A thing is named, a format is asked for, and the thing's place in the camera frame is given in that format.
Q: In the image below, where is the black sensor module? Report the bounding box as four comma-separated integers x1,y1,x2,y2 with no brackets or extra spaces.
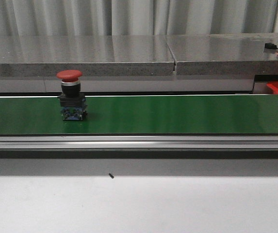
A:
264,43,278,50

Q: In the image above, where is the aluminium conveyor frame rail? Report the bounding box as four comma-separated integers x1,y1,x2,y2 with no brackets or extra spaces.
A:
0,135,278,151

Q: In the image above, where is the green conveyor belt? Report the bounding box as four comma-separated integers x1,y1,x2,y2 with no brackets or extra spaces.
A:
0,95,278,135

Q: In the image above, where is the white cabinet front panel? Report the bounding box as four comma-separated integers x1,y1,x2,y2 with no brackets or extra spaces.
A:
0,74,255,93

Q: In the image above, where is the grey stone countertop right slab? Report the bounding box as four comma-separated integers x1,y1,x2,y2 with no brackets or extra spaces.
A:
166,33,278,75

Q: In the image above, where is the grey stone countertop left slab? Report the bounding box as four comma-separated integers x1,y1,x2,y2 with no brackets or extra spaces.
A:
0,35,175,77

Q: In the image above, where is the grey stone countertop slab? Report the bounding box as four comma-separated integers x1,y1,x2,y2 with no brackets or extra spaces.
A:
166,33,278,75
0,35,175,77

